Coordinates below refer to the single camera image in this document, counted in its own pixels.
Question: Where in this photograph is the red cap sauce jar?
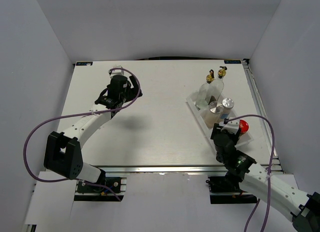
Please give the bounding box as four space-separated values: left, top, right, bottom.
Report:
239 119 250 138

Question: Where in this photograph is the silver cone cap grinder bottle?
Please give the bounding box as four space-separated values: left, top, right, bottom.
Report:
204 101 224 129

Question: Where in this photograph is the silver lid shaker bottle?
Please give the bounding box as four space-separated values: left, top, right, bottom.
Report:
220 97 235 120

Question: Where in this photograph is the clear round glass oil bottle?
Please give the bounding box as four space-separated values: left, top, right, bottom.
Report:
195 69 215 110

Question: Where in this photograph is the square glass bottle gold spout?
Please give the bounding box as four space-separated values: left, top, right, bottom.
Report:
206 66 228 104

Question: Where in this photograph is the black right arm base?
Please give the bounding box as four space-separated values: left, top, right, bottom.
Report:
205 173 258 205

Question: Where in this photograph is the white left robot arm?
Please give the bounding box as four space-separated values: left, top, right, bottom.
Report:
44 74 142 192

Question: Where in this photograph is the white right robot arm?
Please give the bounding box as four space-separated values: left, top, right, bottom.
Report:
210 122 320 232

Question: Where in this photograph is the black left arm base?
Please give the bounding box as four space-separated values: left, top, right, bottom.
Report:
74 173 127 202

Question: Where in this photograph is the white plastic organizer tray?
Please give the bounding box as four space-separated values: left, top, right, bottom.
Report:
185 90 253 153

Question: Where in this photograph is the blue sticker on left corner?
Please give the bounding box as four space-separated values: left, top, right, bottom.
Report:
75 61 93 66

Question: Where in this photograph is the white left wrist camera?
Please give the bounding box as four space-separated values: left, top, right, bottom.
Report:
108 65 125 79

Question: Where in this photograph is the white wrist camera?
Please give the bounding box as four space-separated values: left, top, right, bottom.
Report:
219 118 241 135
108 65 125 79

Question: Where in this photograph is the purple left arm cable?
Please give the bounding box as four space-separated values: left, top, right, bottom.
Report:
23 68 141 202

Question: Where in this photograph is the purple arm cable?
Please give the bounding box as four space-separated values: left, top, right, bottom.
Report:
223 114 276 232
23 68 141 202

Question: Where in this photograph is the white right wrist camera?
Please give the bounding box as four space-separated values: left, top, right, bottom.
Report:
219 118 241 135

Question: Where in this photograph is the aluminium table right rail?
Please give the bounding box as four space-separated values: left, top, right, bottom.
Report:
242 58 284 173

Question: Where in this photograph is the aluminium table rail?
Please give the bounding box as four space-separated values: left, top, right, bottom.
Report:
100 165 227 173
242 58 284 173

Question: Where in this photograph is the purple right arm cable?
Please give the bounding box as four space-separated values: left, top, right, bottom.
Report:
223 114 276 232

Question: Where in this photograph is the aluminium table front rail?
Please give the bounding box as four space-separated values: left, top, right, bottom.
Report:
100 165 227 173

